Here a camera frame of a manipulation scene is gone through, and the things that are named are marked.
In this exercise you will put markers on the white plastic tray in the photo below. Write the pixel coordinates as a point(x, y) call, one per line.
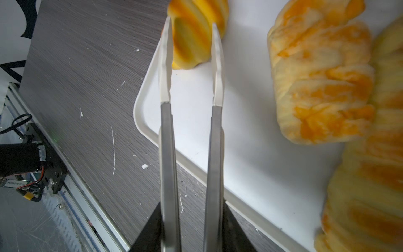
point(278, 186)

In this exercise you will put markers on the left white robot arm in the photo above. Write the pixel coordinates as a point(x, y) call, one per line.
point(19, 158)

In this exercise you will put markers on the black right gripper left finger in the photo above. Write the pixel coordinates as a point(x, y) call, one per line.
point(149, 239)

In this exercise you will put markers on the aluminium frame rail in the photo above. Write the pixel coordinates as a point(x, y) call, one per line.
point(83, 202)

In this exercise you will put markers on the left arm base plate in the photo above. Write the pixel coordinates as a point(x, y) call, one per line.
point(52, 168)

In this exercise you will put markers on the steel tongs white tips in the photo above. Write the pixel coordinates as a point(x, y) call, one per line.
point(191, 135)

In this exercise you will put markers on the short twisted fake bread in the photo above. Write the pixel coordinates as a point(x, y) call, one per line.
point(322, 79)

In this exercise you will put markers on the small yellow fake bread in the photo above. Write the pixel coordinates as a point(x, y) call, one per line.
point(192, 23)

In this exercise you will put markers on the long striped fake bread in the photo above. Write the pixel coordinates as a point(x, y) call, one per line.
point(364, 206)

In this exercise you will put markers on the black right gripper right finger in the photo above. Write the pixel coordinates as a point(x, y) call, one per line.
point(234, 238)

